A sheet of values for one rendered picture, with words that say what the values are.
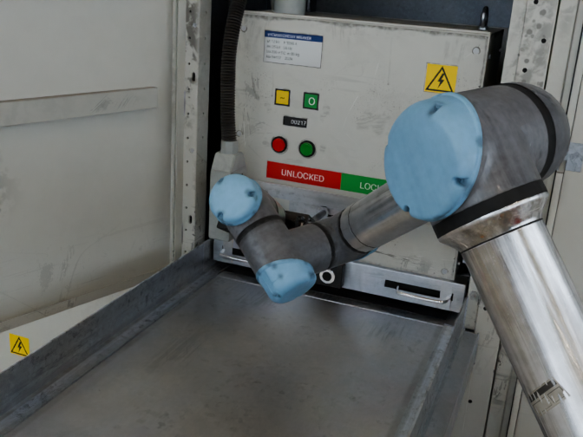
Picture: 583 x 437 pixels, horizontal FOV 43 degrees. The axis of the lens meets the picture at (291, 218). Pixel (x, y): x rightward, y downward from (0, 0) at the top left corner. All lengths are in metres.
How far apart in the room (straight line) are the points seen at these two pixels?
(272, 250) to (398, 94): 0.49
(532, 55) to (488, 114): 0.59
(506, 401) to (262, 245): 0.67
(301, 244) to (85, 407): 0.40
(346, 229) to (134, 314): 0.48
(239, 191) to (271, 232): 0.07
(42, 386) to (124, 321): 0.22
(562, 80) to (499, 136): 0.60
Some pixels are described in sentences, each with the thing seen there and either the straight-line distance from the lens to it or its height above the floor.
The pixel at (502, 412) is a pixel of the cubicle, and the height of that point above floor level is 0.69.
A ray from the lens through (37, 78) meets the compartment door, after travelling 1.34.
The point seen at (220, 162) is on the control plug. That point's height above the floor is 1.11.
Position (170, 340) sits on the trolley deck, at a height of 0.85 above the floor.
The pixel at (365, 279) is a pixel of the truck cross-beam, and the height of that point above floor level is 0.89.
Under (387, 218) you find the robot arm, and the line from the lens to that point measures 1.00.
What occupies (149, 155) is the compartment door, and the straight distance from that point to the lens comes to 1.51.
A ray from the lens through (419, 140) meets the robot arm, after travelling 0.71.
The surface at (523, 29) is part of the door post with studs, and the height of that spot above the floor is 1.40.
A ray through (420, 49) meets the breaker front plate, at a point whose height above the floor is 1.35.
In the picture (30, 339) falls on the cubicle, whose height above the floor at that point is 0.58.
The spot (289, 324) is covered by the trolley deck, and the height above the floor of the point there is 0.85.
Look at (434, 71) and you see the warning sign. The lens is 1.37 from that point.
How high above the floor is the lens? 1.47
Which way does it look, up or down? 19 degrees down
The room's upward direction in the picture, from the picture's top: 4 degrees clockwise
